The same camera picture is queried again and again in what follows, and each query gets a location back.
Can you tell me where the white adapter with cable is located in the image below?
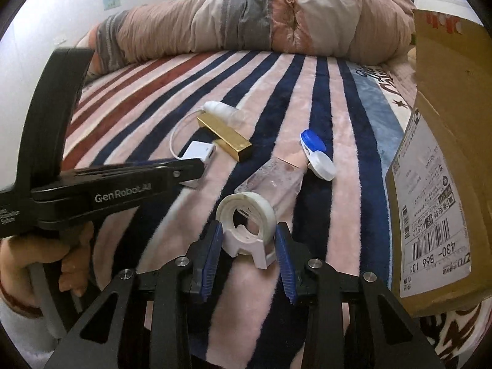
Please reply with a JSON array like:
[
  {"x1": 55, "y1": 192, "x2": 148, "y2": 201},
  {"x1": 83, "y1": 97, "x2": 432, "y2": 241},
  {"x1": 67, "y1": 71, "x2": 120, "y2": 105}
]
[{"x1": 170, "y1": 107, "x2": 216, "y2": 190}]

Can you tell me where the white tape dispenser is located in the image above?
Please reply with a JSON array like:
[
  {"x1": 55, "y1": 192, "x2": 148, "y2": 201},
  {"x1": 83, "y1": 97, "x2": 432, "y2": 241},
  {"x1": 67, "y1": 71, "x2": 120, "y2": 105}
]
[{"x1": 216, "y1": 191, "x2": 276, "y2": 271}]

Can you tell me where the person's left hand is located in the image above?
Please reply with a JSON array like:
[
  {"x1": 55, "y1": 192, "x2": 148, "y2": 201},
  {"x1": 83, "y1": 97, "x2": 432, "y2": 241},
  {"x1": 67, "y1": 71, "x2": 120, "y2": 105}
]
[{"x1": 0, "y1": 222, "x2": 95, "y2": 308}]

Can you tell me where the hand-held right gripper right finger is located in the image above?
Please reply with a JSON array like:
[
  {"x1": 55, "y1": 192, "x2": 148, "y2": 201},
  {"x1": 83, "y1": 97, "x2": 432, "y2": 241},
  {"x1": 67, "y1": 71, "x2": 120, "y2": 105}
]
[{"x1": 274, "y1": 222, "x2": 448, "y2": 369}]

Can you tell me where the blue and white lens case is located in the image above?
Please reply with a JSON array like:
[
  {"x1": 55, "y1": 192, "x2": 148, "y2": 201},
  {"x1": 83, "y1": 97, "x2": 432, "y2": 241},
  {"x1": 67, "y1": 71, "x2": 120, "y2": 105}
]
[{"x1": 299, "y1": 128, "x2": 336, "y2": 181}]

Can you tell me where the white spray bottle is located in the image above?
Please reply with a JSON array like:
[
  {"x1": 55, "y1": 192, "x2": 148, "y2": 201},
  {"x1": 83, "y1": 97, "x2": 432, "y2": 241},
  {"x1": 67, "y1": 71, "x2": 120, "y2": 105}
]
[{"x1": 201, "y1": 101, "x2": 247, "y2": 128}]

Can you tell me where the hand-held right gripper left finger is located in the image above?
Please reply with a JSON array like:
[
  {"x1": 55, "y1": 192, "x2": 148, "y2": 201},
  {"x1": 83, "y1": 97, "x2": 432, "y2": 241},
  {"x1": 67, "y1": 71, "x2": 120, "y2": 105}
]
[{"x1": 43, "y1": 221, "x2": 224, "y2": 369}]

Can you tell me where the gold rectangular box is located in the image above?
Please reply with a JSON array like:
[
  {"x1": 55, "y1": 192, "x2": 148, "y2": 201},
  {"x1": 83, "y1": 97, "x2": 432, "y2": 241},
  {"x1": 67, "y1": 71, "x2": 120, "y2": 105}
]
[{"x1": 197, "y1": 113, "x2": 253, "y2": 162}]

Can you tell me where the striped plush blanket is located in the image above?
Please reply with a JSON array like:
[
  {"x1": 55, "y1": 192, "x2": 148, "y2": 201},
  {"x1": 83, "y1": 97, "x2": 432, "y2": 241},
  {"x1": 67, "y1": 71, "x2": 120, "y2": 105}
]
[{"x1": 61, "y1": 49, "x2": 489, "y2": 369}]

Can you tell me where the person's left forearm white sleeve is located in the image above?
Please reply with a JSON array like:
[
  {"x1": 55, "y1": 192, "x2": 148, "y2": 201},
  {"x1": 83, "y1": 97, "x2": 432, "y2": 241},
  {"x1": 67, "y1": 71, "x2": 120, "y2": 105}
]
[{"x1": 0, "y1": 284, "x2": 62, "y2": 366}]

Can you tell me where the pink and grey quilt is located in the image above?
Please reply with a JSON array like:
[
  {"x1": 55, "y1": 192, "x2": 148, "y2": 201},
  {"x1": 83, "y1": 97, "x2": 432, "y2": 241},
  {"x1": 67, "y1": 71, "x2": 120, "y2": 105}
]
[{"x1": 88, "y1": 0, "x2": 416, "y2": 74}]

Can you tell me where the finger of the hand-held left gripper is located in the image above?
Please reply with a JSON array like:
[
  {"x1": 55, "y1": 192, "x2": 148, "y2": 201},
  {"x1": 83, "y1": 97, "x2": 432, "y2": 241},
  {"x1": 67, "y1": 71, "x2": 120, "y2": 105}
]
[{"x1": 61, "y1": 159, "x2": 205, "y2": 192}]

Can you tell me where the pink quilted sheet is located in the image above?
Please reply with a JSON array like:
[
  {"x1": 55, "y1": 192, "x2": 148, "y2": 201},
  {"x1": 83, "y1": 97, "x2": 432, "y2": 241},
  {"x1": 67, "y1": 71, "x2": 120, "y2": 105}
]
[{"x1": 379, "y1": 48, "x2": 419, "y2": 105}]

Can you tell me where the cardboard box with shipping label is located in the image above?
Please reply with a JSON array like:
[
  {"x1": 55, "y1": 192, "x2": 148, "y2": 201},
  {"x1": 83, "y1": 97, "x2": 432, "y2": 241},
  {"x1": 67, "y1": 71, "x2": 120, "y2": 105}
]
[{"x1": 384, "y1": 7, "x2": 492, "y2": 318}]

